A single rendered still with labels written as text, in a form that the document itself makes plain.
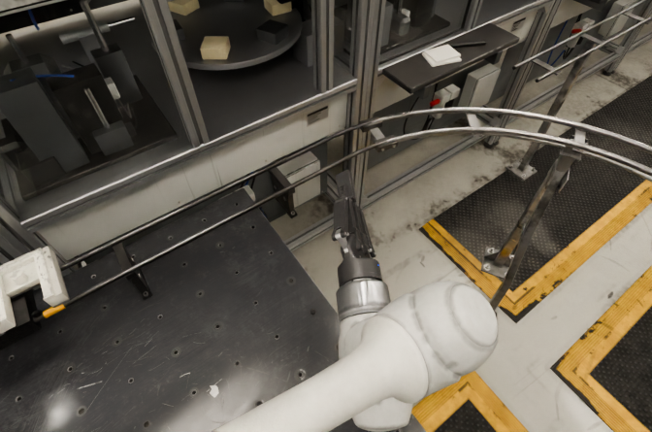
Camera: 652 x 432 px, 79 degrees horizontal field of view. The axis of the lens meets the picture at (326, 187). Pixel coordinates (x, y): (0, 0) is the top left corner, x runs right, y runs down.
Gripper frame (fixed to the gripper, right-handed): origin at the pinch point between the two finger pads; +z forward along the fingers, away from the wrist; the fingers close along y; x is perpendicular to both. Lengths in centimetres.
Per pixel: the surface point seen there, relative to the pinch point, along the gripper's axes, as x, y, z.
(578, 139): 52, 67, 30
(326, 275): -59, 91, 24
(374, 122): -1, 33, 43
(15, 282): -69, -24, -6
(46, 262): -65, -21, -2
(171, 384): -54, 6, -27
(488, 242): 9, 135, 33
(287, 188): -24.2, 14.7, 18.0
